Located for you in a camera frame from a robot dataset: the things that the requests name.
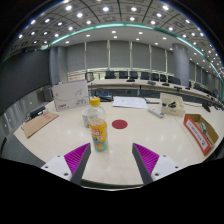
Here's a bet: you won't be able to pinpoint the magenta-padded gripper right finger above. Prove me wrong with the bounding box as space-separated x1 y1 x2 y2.
131 142 184 186

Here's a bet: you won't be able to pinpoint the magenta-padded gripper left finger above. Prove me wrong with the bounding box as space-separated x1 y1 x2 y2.
40 142 92 186

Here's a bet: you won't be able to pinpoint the yellow-capped orange drink bottle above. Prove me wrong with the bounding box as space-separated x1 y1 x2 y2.
87 96 109 153

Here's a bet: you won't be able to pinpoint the white patterned mug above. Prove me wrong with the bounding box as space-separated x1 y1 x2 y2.
81 107 92 129

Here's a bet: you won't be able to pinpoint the flat round red coaster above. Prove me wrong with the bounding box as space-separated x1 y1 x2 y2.
111 119 129 130

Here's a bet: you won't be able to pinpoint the white power strip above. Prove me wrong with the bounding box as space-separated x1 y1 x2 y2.
147 106 165 119

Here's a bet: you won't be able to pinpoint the brown paper envelope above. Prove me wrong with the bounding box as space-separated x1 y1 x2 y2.
20 110 60 139

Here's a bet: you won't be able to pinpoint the open beige box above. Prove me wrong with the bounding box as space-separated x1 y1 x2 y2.
159 92 186 118

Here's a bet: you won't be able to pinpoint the red-edged cardboard box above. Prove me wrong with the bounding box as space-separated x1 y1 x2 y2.
183 113 220 156

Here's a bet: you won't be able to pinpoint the black electronic device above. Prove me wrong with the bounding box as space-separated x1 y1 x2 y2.
29 105 47 120

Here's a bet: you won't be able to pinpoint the white copy paper box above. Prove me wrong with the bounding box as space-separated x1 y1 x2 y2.
51 79 90 112

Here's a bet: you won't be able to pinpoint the grey box television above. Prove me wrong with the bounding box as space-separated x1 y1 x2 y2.
41 87 54 103

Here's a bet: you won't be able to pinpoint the long curved conference desk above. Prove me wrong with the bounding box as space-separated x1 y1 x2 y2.
88 78 224 108

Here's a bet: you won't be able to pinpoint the black monitor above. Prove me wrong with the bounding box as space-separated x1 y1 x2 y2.
84 71 95 83

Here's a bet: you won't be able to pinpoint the row of black office chairs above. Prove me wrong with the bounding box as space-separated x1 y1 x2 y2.
104 69 208 93

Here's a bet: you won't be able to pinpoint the recessed ceiling lights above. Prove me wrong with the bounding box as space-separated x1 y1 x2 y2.
16 3 224 68

